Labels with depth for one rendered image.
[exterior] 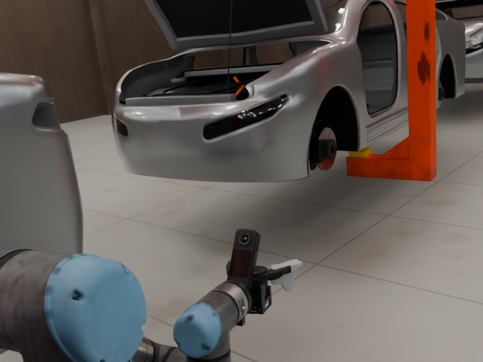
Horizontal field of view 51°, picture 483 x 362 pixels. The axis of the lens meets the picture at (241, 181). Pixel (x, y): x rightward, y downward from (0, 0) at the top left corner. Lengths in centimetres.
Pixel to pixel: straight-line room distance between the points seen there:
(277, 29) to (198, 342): 352
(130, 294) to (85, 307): 7
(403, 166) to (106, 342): 370
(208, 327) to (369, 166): 350
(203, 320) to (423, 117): 334
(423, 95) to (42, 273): 360
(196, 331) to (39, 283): 34
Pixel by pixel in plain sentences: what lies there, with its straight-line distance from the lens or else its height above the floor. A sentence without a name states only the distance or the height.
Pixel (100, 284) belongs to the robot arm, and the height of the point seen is 144.
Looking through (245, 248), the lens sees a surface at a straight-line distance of 100.
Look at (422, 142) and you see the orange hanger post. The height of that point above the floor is 82.
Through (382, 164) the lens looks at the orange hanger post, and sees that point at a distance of 420.
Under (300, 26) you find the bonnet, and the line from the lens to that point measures 407.
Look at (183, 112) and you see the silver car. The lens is 348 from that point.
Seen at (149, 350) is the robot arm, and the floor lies 118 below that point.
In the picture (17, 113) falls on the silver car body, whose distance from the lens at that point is 188.
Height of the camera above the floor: 167
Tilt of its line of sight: 15 degrees down
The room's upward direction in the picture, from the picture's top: 6 degrees counter-clockwise
